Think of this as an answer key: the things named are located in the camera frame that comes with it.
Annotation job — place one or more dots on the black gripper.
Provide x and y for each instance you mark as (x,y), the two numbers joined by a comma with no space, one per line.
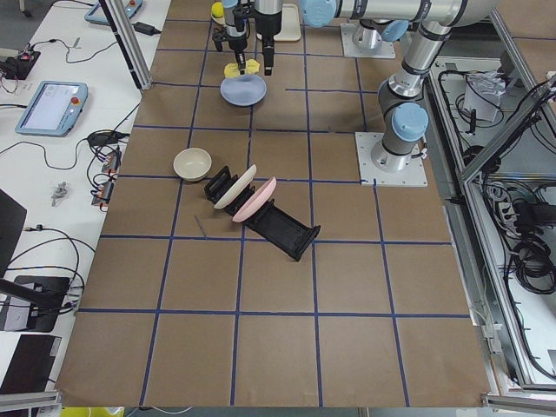
(237,43)
(266,27)

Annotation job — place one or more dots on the yellow bread loaf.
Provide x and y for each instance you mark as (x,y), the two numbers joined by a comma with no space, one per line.
(232,70)

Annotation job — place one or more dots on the blue plate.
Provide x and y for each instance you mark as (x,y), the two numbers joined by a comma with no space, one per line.
(243,91)

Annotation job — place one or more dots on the cream plate in rack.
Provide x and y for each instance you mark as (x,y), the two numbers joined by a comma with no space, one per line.
(236,188)

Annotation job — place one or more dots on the pink plate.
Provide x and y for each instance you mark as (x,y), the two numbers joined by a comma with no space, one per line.
(255,201)

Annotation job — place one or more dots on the black plate rack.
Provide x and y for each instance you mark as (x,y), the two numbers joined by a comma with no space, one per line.
(270,222)

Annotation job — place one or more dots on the white rectangular tray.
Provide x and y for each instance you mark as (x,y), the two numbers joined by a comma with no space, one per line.
(290,24)

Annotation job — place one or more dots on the yellow lemon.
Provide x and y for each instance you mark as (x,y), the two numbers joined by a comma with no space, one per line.
(217,11)

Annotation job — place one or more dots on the black power adapter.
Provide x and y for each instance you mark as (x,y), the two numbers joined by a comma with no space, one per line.
(146,29)

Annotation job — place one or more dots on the cream bowl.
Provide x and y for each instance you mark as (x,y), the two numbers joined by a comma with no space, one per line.
(192,164)

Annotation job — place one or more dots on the black monitor stand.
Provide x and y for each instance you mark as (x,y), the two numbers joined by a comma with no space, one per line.
(32,302)

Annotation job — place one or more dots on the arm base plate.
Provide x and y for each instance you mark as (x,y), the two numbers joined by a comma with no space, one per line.
(379,168)
(364,41)

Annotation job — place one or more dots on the aluminium frame post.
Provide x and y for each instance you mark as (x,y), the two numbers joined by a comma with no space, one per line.
(126,38)

